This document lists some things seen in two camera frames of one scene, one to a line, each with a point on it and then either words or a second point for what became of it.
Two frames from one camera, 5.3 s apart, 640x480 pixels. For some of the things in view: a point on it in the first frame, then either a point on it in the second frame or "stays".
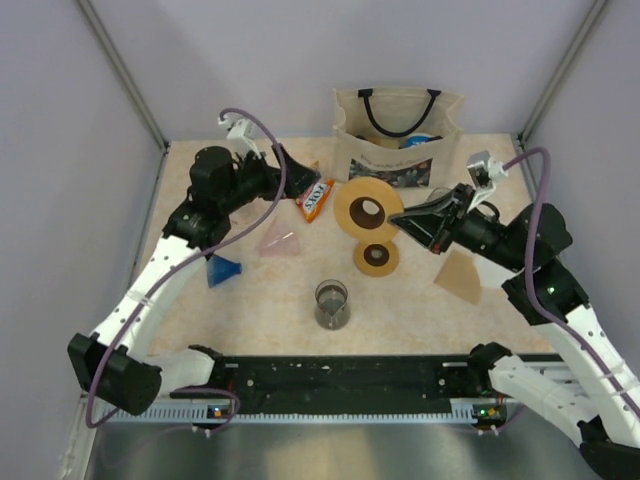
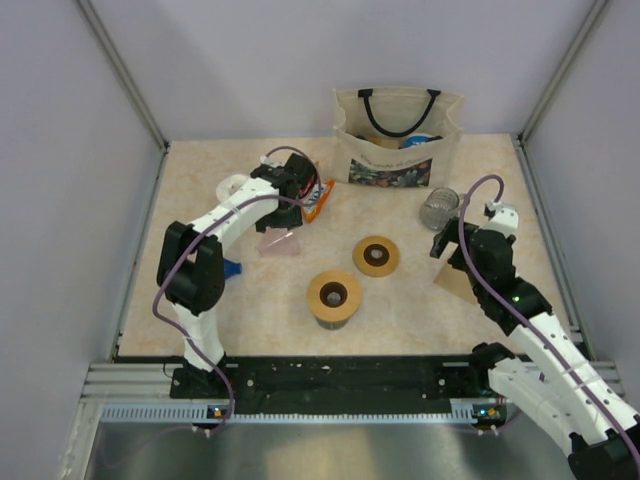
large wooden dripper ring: (363, 208) to (333, 295)
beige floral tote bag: (409, 137) stays
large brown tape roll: (278, 242) stays
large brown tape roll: (459, 275) stays
